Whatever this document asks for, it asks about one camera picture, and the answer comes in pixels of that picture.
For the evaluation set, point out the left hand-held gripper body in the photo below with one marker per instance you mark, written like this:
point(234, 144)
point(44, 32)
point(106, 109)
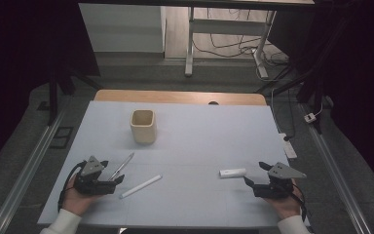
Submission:
point(89, 185)

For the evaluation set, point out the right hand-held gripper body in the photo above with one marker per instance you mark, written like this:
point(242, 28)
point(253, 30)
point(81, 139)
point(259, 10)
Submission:
point(277, 187)

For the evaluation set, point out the silver pen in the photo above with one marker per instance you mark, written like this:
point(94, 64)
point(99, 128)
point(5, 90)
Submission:
point(122, 166)

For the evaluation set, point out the short white correction pen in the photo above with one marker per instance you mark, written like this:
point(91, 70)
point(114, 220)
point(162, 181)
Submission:
point(232, 173)

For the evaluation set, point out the long white pen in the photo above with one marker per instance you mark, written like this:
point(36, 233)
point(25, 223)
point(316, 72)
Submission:
point(141, 186)

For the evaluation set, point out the beige square pen holder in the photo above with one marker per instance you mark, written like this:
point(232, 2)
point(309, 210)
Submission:
point(143, 133)

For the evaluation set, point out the person's right hand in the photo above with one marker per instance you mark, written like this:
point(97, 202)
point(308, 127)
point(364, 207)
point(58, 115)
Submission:
point(284, 206)

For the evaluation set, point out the person's left hand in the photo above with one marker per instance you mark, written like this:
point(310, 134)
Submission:
point(76, 201)

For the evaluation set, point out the white power strip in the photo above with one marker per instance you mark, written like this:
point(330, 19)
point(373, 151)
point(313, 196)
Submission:
point(289, 148)

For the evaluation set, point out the pale blue table mat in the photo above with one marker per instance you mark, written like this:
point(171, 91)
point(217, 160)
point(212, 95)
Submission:
point(191, 152)

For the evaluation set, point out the small white adapter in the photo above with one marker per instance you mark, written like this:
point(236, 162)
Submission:
point(310, 117)

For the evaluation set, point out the black stand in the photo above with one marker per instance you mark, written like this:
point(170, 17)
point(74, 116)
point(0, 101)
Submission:
point(53, 97)
point(308, 87)

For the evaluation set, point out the dark curtain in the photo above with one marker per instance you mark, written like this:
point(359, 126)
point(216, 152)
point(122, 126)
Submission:
point(19, 65)
point(360, 81)

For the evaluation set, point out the white cabinet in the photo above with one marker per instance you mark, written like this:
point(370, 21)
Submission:
point(120, 29)

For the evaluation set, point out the black floor socket frame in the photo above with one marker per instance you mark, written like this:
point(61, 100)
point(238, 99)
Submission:
point(61, 137)

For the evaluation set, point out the metal floor rail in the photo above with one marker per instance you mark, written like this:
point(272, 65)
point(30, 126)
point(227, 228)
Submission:
point(334, 175)
point(29, 169)

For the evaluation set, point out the white desk frame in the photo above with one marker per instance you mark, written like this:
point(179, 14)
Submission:
point(227, 26)

